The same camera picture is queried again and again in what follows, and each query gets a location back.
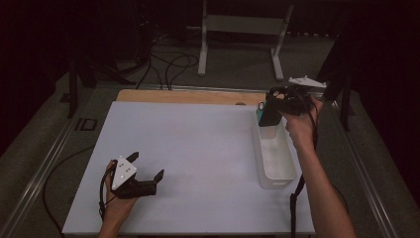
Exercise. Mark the white metal stand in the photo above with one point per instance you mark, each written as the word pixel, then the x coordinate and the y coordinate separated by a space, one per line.
pixel 244 24

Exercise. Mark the person's right hand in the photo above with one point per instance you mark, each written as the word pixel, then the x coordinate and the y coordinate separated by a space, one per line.
pixel 303 129

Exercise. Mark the person's left hand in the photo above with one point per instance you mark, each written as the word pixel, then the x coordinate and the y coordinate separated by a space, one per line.
pixel 117 208

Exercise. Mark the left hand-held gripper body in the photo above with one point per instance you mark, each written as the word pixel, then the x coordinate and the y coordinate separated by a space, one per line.
pixel 135 191

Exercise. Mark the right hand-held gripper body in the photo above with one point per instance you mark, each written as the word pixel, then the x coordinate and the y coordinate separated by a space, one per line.
pixel 297 102

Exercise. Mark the black phone case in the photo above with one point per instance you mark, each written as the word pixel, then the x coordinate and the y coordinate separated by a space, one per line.
pixel 269 115

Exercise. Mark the white board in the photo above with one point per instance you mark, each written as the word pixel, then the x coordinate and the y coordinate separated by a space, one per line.
pixel 198 165

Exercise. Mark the white plastic bin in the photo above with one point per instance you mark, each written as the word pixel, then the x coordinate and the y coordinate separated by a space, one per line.
pixel 275 158

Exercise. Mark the black floor plate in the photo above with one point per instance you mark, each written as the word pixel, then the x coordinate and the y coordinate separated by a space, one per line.
pixel 85 124

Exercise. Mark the wooden board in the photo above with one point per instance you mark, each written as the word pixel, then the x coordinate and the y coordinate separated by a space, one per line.
pixel 198 97

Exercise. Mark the metal floor rail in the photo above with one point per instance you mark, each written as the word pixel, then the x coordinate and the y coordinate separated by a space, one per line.
pixel 36 185
pixel 366 185

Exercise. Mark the black stand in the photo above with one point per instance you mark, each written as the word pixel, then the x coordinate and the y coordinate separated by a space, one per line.
pixel 72 92
pixel 345 112

